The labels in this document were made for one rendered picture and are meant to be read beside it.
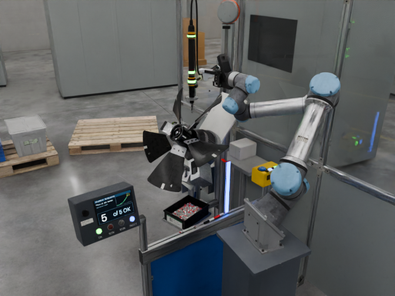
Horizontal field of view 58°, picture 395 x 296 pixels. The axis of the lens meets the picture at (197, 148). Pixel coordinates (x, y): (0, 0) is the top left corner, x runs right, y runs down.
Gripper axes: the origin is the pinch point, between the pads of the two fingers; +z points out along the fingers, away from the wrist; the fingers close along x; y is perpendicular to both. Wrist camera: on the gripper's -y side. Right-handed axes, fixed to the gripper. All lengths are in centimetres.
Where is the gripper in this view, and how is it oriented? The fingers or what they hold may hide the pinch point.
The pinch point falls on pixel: (208, 67)
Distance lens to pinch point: 190.0
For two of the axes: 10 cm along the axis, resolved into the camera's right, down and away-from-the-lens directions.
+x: 8.2, -2.4, 5.2
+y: 0.0, 9.1, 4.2
